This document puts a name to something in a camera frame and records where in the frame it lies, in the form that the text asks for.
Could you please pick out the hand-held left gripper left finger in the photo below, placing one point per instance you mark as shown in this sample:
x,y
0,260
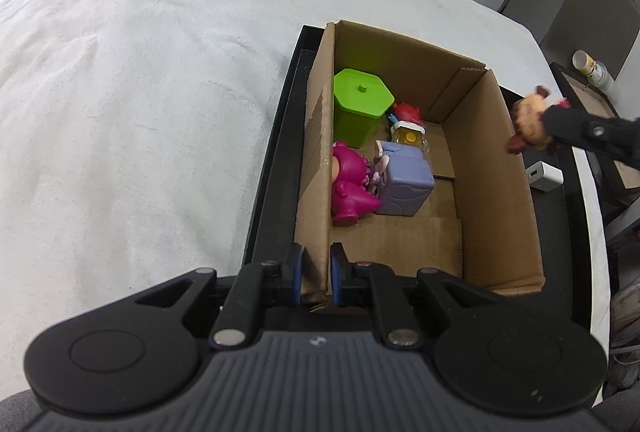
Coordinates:
x,y
296,272

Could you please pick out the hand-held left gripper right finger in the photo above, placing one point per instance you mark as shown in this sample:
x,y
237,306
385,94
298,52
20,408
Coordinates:
x,y
336,274

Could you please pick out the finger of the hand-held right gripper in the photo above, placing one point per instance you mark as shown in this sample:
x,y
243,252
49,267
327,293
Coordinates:
x,y
590,132

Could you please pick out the brown-haired doll figurine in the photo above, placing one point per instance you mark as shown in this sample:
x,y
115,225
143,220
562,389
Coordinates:
x,y
530,117

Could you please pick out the pink dinosaur figurine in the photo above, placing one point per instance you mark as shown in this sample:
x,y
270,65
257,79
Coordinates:
x,y
350,172

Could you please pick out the lavender block figurine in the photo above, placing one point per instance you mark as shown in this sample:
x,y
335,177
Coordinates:
x,y
405,182

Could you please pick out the brown cardboard box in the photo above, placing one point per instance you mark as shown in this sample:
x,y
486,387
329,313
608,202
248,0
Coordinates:
x,y
505,212

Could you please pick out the black tray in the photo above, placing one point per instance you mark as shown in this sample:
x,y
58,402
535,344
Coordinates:
x,y
280,152

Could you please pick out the red crab figurine with mug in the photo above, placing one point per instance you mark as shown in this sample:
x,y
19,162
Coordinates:
x,y
407,112

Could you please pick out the black framed brown board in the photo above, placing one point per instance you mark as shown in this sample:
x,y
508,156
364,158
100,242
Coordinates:
x,y
597,105

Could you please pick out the white power adapter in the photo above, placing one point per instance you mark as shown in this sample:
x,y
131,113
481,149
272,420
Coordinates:
x,y
545,177

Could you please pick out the green hexagonal lidded container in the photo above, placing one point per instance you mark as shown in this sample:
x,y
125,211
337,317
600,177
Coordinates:
x,y
360,87

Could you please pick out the person's grey trouser leg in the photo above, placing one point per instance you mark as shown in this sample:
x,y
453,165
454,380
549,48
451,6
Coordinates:
x,y
17,414

